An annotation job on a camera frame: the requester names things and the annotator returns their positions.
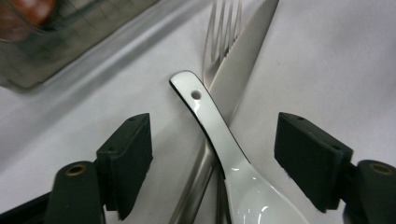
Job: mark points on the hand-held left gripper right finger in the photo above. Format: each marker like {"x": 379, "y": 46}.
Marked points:
{"x": 311, "y": 161}

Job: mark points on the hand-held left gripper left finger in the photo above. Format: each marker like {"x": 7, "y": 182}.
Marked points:
{"x": 124, "y": 165}

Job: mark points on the white ceramic spoon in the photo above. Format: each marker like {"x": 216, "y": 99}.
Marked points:
{"x": 211, "y": 124}

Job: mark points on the metal knife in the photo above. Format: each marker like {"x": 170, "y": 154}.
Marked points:
{"x": 243, "y": 62}

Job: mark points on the metal fork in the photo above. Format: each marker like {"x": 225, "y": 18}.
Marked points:
{"x": 207, "y": 68}

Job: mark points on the grey translucent plastic bin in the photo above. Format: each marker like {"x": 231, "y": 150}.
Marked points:
{"x": 46, "y": 56}

